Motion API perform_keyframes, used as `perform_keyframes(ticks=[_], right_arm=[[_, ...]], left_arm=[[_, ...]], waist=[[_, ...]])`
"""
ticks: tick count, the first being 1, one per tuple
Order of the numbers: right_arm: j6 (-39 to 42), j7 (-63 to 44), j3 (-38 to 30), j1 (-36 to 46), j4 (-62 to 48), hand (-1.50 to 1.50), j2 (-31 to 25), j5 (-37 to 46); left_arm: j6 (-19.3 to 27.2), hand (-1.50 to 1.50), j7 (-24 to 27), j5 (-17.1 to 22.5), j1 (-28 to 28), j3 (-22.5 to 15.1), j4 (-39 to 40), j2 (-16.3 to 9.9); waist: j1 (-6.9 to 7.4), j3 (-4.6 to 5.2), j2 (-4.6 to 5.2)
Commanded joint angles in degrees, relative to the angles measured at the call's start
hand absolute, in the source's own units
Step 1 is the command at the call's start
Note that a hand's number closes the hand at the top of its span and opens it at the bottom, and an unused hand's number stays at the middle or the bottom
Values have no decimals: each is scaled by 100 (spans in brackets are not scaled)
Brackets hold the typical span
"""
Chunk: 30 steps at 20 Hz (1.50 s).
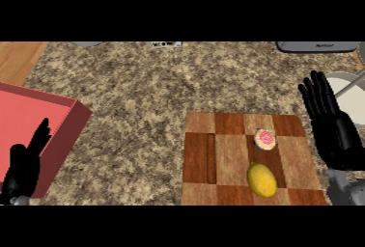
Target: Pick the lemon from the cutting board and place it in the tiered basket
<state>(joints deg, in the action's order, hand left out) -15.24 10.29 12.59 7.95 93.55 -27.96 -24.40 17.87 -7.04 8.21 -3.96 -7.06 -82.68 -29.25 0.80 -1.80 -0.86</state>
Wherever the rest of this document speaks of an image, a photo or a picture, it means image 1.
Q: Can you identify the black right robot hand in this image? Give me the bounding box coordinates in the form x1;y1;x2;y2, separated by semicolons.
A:
296;69;365;172

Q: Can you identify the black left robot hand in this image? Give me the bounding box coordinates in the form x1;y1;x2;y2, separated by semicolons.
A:
0;117;53;206

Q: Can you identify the checkered wooden cutting board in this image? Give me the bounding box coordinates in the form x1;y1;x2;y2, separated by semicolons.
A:
180;111;330;206

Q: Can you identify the yellow lemon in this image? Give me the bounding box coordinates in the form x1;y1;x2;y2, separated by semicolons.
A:
245;161;279;199

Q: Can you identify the red box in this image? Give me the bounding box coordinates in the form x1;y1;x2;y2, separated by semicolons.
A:
0;81;94;200

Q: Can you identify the pink frosted cupcake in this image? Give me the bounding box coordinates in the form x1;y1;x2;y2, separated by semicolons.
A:
252;127;277;151

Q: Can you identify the grey rounded object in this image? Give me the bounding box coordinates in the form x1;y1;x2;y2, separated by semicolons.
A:
73;41;103;48

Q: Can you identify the small grey panel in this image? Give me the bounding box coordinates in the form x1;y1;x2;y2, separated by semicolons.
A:
149;41;183;48

